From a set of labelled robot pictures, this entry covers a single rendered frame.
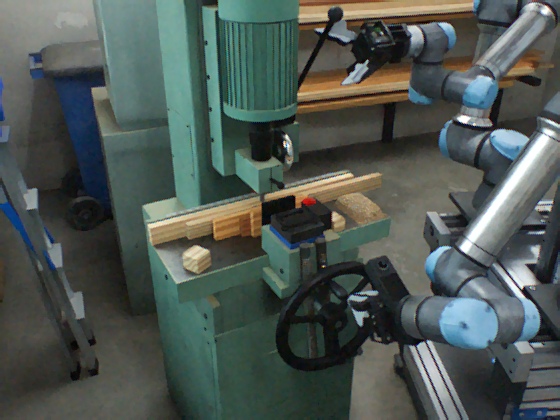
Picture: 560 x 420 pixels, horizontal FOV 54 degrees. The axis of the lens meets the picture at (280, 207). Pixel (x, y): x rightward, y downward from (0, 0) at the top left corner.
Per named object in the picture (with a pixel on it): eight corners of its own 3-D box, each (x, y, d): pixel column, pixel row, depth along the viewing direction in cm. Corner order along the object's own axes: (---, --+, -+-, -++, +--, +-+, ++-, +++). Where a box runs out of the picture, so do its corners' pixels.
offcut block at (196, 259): (198, 274, 123) (197, 260, 121) (183, 267, 125) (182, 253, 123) (211, 264, 126) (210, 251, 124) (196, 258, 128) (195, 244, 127)
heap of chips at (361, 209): (360, 225, 142) (361, 212, 140) (330, 202, 152) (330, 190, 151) (387, 216, 146) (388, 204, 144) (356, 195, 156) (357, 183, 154)
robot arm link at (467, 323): (505, 351, 83) (461, 353, 80) (454, 340, 93) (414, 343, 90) (504, 299, 84) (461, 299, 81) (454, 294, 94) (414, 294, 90)
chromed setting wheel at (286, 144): (286, 179, 152) (286, 137, 146) (265, 163, 162) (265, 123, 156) (295, 177, 153) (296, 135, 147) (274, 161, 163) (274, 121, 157)
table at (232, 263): (192, 330, 115) (190, 308, 112) (149, 259, 139) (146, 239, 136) (413, 253, 141) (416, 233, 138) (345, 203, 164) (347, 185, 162)
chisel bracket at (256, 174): (258, 200, 136) (258, 169, 132) (235, 178, 146) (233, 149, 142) (284, 193, 139) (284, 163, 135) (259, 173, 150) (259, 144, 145)
